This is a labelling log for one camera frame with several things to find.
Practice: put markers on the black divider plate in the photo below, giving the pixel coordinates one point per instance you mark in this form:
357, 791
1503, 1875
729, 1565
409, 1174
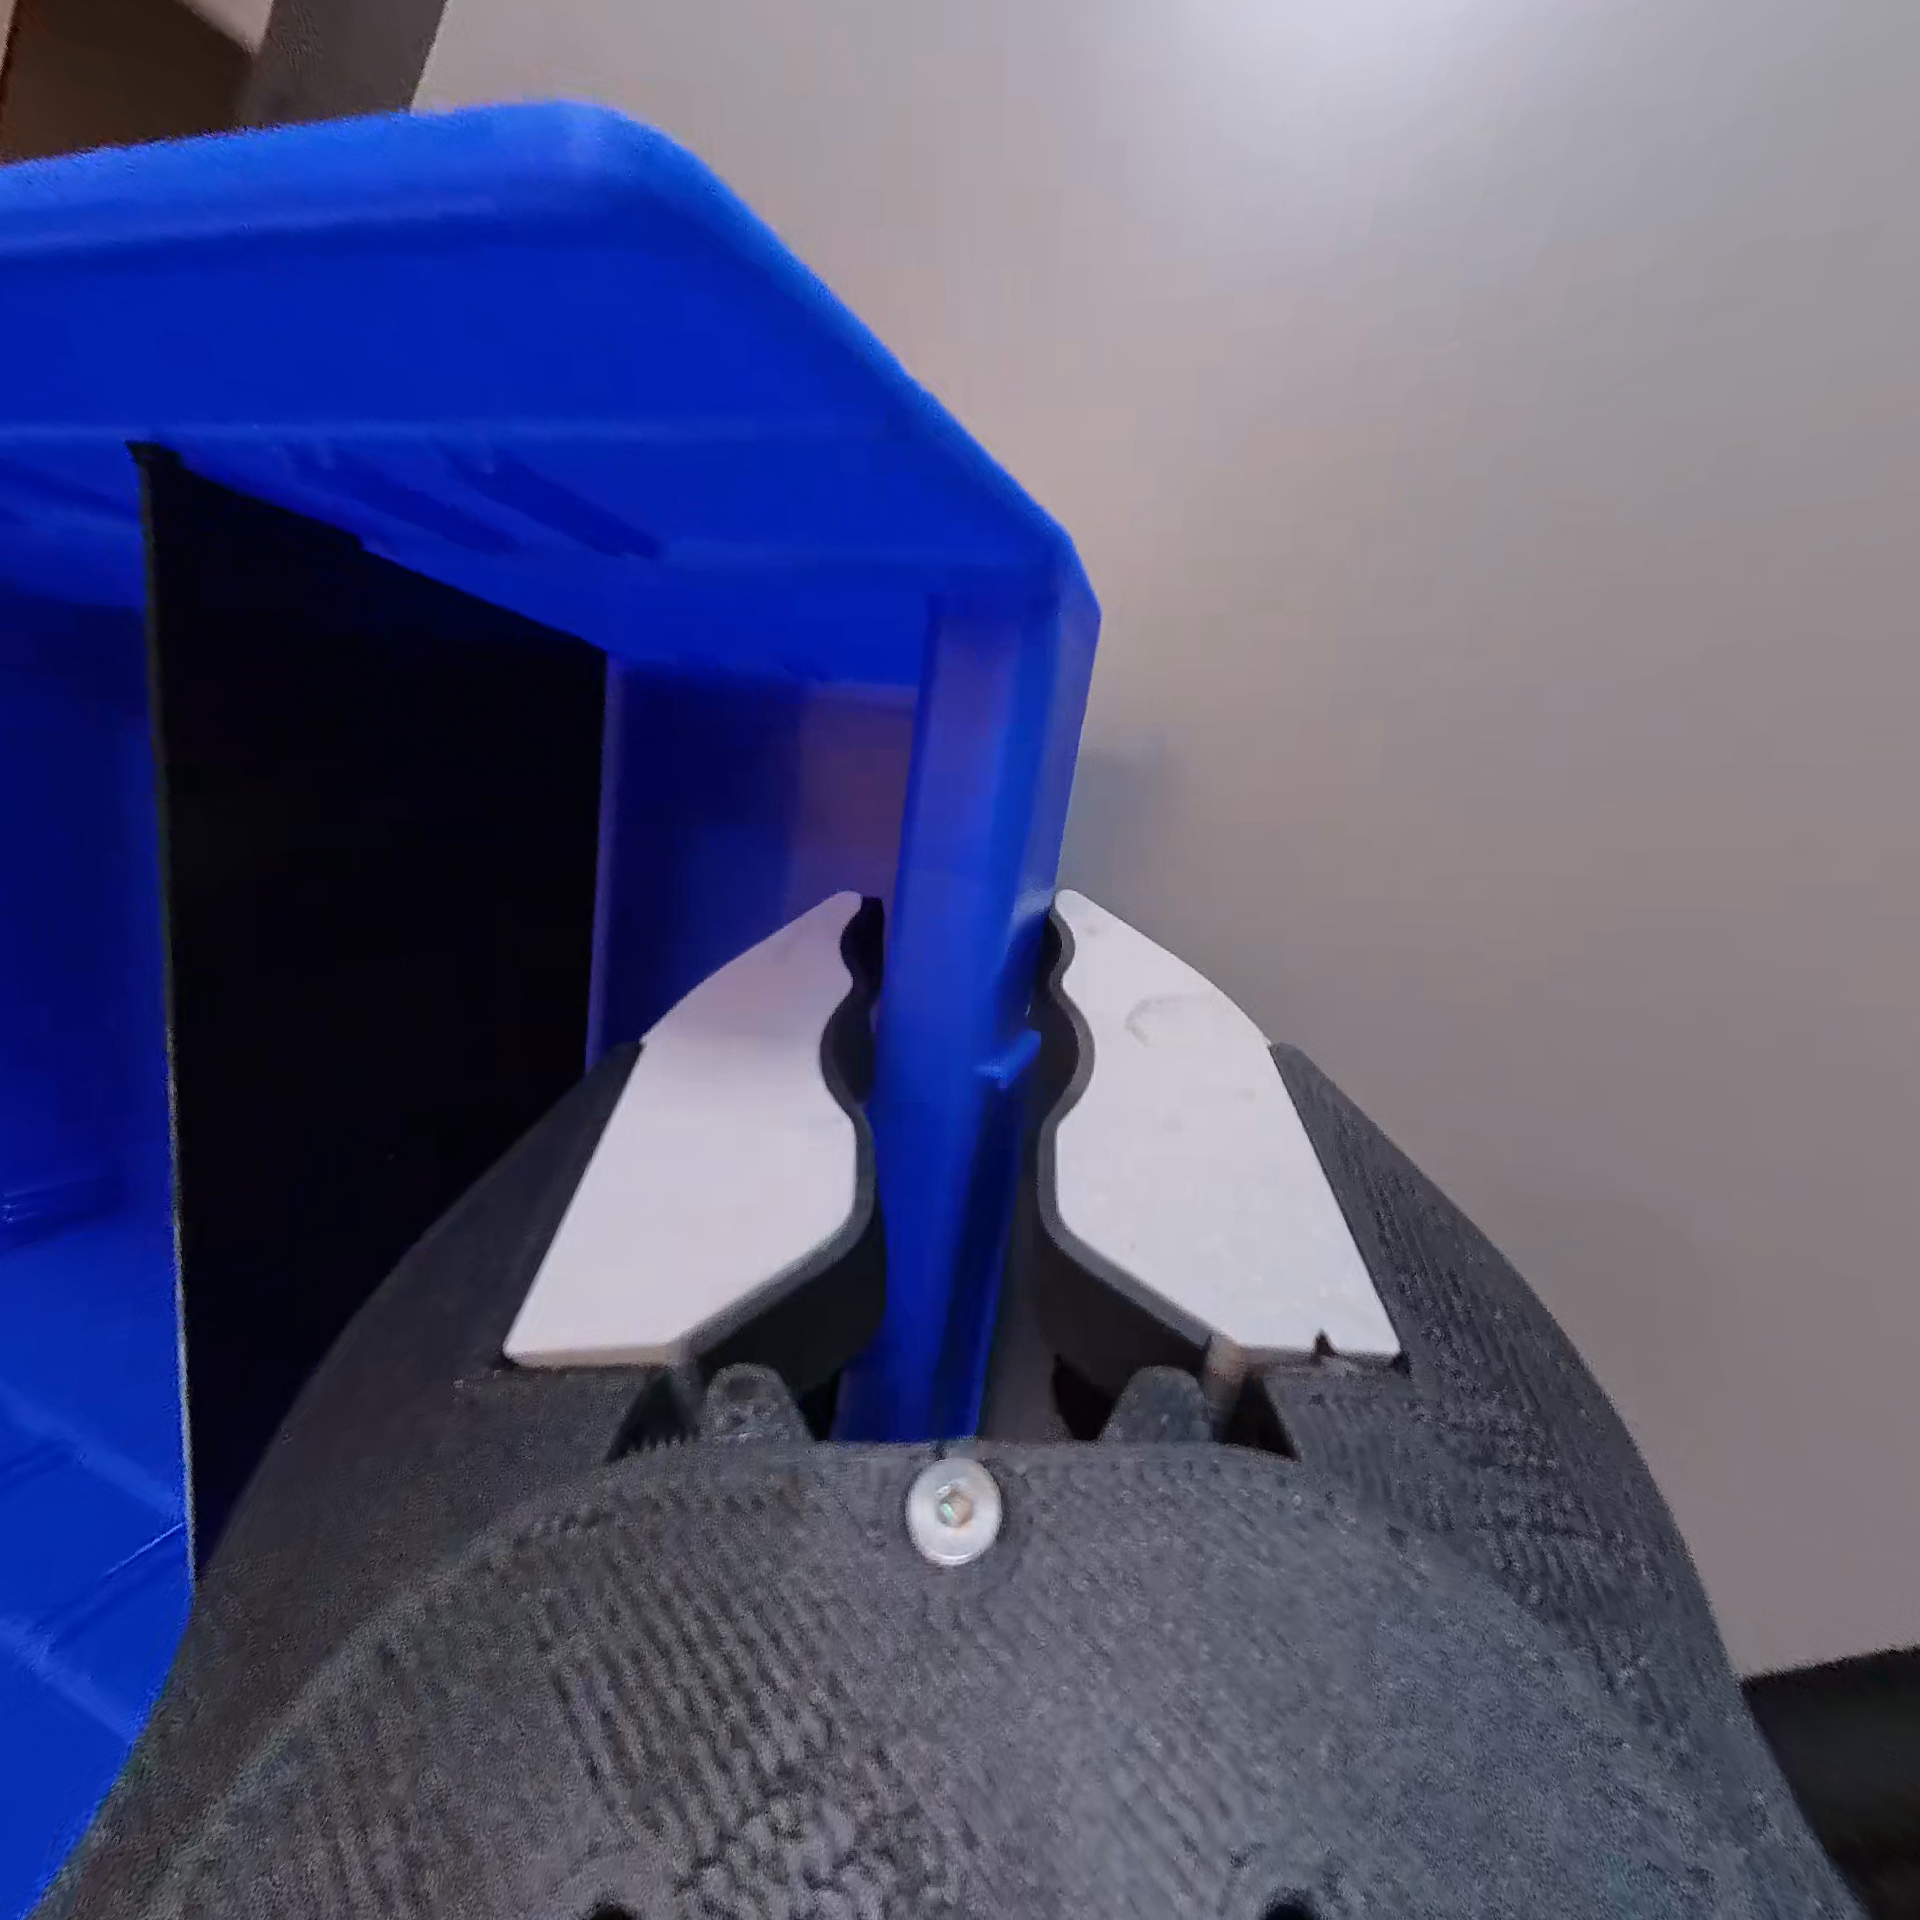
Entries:
374, 899

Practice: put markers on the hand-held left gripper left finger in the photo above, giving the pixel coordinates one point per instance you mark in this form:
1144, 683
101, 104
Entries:
705, 1172

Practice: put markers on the black wrist rest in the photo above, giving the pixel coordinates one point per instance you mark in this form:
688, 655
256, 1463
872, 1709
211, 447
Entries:
1846, 1772

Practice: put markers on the blue plastic bin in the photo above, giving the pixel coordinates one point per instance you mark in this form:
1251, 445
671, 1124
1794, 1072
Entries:
449, 300

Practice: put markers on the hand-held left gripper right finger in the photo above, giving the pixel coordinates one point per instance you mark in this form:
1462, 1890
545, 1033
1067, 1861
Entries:
1200, 1184

